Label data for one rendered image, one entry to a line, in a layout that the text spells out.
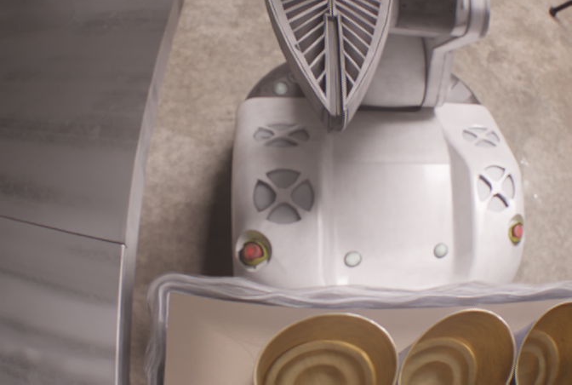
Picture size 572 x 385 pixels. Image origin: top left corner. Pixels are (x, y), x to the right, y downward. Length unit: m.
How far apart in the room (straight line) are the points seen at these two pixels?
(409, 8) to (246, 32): 0.86
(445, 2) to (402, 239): 0.48
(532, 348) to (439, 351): 0.07
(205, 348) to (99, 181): 0.13
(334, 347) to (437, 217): 0.92
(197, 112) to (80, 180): 1.23
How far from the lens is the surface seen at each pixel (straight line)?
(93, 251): 0.46
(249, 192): 1.22
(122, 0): 0.54
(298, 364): 0.40
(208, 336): 0.41
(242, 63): 1.74
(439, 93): 1.38
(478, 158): 1.31
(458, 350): 0.42
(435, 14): 0.99
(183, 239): 1.59
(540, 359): 0.44
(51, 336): 0.45
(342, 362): 0.40
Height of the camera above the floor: 1.50
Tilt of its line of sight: 67 degrees down
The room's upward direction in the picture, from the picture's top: 2 degrees clockwise
